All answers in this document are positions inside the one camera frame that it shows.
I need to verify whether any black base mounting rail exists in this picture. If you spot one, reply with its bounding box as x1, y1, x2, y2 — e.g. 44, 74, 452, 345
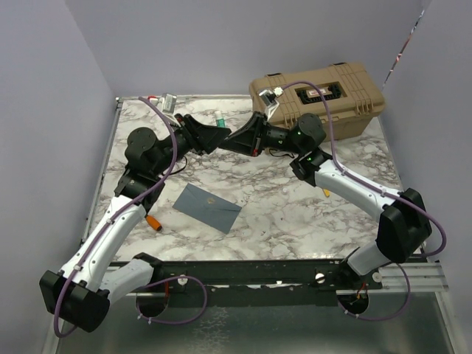
148, 259, 382, 308

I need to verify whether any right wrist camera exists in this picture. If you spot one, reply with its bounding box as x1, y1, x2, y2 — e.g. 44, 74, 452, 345
259, 86, 283, 119

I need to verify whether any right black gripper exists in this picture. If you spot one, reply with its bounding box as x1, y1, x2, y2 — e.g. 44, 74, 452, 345
218, 112, 303, 159

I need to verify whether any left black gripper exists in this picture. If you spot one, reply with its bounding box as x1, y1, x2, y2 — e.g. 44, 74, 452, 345
151, 113, 231, 176

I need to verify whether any orange handled screwdriver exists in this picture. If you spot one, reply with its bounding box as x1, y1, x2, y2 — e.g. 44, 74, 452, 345
145, 215, 162, 232

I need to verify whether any aluminium table frame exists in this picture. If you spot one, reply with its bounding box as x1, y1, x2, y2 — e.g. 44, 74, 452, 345
39, 94, 460, 354

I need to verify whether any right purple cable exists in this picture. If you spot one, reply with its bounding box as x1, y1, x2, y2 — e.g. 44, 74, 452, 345
280, 80, 449, 322

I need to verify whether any green white glue stick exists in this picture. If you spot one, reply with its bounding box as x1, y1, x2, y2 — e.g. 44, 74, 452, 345
215, 111, 226, 128

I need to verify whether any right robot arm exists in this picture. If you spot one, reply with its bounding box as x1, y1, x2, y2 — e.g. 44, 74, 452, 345
220, 112, 432, 288

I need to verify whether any purple cable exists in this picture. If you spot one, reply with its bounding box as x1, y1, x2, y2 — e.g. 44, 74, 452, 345
280, 80, 449, 322
53, 95, 209, 339

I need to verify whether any grey blue envelope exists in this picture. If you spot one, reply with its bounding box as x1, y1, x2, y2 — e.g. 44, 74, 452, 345
173, 184, 241, 234

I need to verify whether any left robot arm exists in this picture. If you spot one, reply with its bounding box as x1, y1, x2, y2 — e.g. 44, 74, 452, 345
39, 114, 231, 338

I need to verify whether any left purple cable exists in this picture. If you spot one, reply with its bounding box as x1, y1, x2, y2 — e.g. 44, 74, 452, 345
53, 95, 209, 339

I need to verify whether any tan plastic toolbox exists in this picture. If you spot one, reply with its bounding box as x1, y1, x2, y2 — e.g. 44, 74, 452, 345
249, 63, 385, 140

